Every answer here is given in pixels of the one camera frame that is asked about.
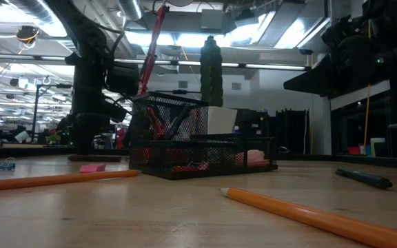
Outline white box behind organizer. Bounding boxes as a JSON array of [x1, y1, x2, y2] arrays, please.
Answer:
[[207, 105, 238, 135]]

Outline black mesh desk organizer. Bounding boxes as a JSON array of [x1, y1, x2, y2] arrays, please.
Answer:
[[128, 91, 278, 180]]

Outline black marker pen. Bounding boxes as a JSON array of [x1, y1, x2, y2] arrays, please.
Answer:
[[334, 167, 394, 190]]

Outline pale pink sticky notes pad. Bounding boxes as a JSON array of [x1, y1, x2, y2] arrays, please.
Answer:
[[235, 149, 270, 167]]

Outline round black ceiling device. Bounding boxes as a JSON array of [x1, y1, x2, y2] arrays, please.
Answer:
[[16, 25, 41, 45]]

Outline white green box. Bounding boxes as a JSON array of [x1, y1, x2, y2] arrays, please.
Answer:
[[370, 137, 387, 158]]

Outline silver ceiling duct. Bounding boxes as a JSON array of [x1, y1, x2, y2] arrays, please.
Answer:
[[117, 0, 145, 21]]

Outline black standing panels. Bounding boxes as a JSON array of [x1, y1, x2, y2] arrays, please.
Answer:
[[276, 109, 310, 156]]

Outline black metal frame stand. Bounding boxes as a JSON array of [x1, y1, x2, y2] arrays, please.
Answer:
[[31, 83, 74, 143]]

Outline orange pencil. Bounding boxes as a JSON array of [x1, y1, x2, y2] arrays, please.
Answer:
[[0, 169, 140, 194], [220, 187, 397, 248]]

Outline orange printed eraser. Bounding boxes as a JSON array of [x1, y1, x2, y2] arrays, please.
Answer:
[[172, 161, 210, 173]]

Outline pink eraser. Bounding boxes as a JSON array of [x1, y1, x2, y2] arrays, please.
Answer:
[[79, 163, 107, 174]]

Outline red background object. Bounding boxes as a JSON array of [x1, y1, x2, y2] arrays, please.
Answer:
[[116, 127, 125, 149]]

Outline potted plant red flowers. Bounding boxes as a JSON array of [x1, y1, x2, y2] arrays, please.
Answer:
[[45, 130, 61, 145]]

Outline red pen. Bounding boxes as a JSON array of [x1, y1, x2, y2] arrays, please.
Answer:
[[146, 106, 167, 139]]

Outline blue binder clip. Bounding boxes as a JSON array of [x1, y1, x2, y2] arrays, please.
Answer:
[[0, 157, 16, 172]]

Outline white desk object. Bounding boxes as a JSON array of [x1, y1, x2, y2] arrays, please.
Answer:
[[14, 130, 30, 143]]

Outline dark green cactus figure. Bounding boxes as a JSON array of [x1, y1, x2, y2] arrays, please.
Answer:
[[200, 35, 224, 107]]

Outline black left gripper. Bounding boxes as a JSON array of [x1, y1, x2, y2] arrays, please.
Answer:
[[71, 94, 129, 156]]

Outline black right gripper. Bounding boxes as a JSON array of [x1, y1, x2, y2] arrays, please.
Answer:
[[283, 15, 397, 99]]

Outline long ceiling light tube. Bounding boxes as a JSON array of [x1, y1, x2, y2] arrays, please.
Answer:
[[114, 59, 312, 72]]

